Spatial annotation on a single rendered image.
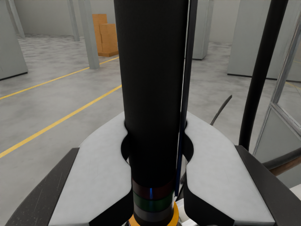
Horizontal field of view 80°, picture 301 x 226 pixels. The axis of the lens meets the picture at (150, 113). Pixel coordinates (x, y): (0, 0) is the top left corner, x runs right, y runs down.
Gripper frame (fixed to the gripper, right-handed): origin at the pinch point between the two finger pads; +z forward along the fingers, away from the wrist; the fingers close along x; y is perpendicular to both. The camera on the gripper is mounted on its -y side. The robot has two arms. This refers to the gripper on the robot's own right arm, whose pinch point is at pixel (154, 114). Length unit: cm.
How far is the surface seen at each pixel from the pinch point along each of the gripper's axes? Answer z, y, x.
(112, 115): 270, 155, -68
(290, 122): 83, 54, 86
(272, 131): 98, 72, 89
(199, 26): 690, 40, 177
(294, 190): 18, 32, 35
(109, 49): 784, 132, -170
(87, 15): 579, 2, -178
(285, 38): 447, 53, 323
